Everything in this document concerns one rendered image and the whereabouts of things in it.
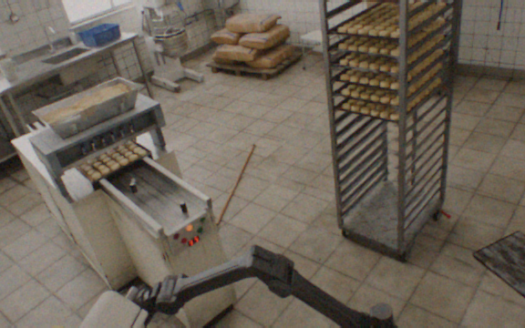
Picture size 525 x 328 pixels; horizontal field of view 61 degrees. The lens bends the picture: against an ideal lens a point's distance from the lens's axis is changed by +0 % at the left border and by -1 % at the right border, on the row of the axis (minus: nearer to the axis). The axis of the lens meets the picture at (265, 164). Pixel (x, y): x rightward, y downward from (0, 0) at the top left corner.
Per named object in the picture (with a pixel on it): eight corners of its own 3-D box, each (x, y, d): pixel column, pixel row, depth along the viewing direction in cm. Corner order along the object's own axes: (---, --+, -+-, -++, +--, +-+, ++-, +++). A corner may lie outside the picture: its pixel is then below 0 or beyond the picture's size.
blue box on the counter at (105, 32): (97, 46, 525) (92, 35, 517) (82, 45, 542) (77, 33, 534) (123, 35, 550) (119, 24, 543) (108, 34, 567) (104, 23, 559)
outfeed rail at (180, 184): (71, 116, 369) (67, 107, 365) (74, 114, 371) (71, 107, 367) (209, 210, 232) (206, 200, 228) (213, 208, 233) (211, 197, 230)
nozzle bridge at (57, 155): (50, 184, 280) (26, 138, 262) (150, 135, 316) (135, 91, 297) (69, 204, 257) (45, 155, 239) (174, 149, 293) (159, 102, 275)
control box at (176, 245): (171, 253, 230) (164, 233, 222) (209, 229, 242) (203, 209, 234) (175, 256, 227) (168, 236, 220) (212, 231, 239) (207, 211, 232)
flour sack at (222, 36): (232, 47, 602) (230, 35, 593) (211, 45, 627) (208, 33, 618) (265, 30, 646) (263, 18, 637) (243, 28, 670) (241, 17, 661)
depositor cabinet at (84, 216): (55, 223, 390) (11, 140, 345) (128, 184, 425) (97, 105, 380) (118, 301, 303) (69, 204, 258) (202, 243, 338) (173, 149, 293)
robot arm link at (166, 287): (151, 285, 148) (146, 300, 144) (169, 274, 142) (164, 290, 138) (173, 298, 151) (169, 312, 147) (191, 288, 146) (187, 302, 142)
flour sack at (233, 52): (213, 59, 621) (211, 46, 612) (231, 48, 648) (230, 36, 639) (255, 63, 582) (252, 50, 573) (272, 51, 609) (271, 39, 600)
